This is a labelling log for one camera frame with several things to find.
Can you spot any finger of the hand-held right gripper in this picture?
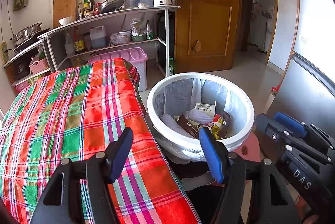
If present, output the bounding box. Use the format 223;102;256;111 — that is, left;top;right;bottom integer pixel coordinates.
274;112;335;150
255;113;333;165

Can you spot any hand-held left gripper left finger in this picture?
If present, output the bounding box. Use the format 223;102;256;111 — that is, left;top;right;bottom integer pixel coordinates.
30;127;134;224

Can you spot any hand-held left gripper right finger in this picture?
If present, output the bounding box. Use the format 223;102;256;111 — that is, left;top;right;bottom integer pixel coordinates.
199;127;301;224

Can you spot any brown snack wrapper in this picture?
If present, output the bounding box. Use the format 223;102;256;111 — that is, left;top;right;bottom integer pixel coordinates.
177;114;202;139

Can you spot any white foam net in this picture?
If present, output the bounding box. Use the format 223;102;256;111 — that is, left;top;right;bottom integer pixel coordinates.
160;113;184;135
188;109;212;122

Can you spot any white waste bin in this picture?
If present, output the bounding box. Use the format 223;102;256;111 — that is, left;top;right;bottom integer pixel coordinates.
147;72;255;162

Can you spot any red plastic stool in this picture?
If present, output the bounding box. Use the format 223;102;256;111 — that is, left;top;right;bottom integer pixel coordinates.
233;132;259;162

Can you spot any plaid tablecloth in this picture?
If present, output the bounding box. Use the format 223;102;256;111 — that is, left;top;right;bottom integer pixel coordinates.
0;58;202;224

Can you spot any pink lid storage box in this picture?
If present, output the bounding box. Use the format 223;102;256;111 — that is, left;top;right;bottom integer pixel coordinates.
88;47;148;92

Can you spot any dark wooden doorframe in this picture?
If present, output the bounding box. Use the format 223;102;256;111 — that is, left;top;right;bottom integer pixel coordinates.
241;0;278;65

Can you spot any printed cardboard box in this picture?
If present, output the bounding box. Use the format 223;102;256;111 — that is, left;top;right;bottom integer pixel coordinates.
12;73;51;93

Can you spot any crumpled clear plastic bag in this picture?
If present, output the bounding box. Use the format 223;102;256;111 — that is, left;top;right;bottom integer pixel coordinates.
108;33;122;46

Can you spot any dark glass jar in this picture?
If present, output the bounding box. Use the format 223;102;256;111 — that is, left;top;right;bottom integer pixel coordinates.
82;32;92;50

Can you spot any dark bottle yellow label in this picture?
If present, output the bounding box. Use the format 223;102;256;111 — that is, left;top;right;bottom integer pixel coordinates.
73;26;85;54

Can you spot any white plastic jug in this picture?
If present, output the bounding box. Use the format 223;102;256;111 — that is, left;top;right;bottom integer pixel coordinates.
90;25;108;49

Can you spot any large metal shelf rack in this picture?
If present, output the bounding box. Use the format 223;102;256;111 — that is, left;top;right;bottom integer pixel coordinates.
37;5;182;78

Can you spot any pink plastic basket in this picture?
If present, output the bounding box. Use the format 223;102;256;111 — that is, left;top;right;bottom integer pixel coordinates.
29;57;50;75

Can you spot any clear plastic bottle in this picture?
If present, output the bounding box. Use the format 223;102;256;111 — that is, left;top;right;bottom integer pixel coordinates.
64;32;75;55

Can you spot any white plastic tub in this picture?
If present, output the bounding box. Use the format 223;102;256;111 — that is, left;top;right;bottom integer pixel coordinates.
118;29;132;42

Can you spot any green bowl with bags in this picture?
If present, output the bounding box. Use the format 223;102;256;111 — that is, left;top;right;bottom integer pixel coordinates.
130;18;154;42

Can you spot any wooden door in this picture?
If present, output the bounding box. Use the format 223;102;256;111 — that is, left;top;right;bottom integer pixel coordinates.
174;0;242;74

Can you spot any dark rice cooker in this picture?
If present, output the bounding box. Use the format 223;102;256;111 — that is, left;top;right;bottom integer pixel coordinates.
13;60;30;80

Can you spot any small metal shelf rack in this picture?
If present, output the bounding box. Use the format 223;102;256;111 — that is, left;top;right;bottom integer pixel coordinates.
3;39;57;83

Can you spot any black induction cooker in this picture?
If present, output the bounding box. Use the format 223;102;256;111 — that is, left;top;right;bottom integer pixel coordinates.
13;28;50;52

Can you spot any steel frying pan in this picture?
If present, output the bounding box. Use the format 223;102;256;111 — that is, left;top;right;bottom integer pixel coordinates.
98;0;125;14

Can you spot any steel steamer pot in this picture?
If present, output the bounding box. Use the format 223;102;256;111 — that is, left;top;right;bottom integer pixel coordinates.
19;22;43;38

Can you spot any white power strip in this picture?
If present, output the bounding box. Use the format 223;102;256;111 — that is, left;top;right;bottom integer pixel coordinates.
0;41;8;63

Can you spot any wooden cutting board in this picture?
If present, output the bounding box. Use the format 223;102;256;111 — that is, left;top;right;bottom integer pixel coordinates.
52;0;78;28

